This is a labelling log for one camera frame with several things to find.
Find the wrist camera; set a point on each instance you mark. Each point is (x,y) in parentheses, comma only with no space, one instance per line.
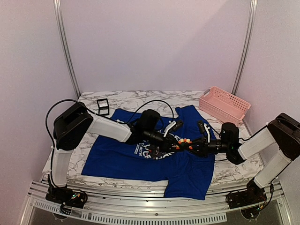
(173,126)
(204,130)

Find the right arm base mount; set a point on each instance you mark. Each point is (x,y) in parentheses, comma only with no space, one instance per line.
(236,199)

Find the blue printed t-shirt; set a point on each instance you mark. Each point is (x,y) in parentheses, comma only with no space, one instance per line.
(187,175)

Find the black brooch display box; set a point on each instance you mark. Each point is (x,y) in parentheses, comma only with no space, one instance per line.
(103,106)

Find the left aluminium frame post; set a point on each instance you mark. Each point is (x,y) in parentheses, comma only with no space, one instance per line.
(65,47)

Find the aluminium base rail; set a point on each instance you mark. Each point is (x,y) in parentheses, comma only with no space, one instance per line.
(112,204)

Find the aluminium frame post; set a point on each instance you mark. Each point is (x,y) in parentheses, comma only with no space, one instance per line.
(246,45)
(65,47)

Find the right aluminium frame post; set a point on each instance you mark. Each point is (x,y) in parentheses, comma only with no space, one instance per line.
(246,45)

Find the orange yellow flower brooch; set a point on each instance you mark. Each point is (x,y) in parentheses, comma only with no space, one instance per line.
(184,144)

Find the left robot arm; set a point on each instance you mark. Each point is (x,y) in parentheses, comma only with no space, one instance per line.
(71,126)

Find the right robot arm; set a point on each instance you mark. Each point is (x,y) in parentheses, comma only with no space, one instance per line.
(284,131)

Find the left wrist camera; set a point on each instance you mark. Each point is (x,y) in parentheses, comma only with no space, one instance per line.
(173,126)

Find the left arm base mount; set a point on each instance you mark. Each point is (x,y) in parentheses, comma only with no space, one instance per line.
(67,197)

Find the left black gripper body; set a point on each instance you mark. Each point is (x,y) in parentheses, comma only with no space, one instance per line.
(163,147)

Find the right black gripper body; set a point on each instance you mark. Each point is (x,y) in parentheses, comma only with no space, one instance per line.
(203,146)

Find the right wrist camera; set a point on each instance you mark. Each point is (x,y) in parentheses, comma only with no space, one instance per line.
(204,130)

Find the pink plastic basket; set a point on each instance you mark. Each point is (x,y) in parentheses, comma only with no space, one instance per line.
(223,105)

